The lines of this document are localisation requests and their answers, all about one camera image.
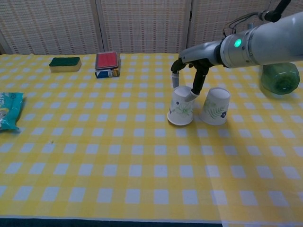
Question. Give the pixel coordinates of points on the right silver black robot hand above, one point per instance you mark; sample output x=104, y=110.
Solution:
x=201, y=53

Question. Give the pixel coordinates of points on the white paper cup flower print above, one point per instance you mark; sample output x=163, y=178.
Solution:
x=181, y=111

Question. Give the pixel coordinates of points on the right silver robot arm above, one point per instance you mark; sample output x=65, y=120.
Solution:
x=267, y=45

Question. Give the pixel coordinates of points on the white paper cup fern print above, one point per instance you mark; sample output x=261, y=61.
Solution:
x=215, y=108

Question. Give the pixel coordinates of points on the woven folding screen panel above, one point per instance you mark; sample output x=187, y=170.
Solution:
x=144, y=26
x=213, y=19
x=47, y=26

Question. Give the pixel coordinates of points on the green spray bottle black trigger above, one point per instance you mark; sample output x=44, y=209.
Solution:
x=281, y=79

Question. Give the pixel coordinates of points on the red blue card box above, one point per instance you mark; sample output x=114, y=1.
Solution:
x=107, y=63

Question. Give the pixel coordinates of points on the yellow white checked tablecloth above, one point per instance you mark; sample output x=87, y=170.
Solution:
x=260, y=153
x=94, y=153

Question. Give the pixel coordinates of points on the green yellow sponge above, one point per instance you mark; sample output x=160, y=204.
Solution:
x=65, y=64

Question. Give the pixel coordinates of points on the teal silver snack bag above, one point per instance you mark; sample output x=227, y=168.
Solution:
x=9, y=111

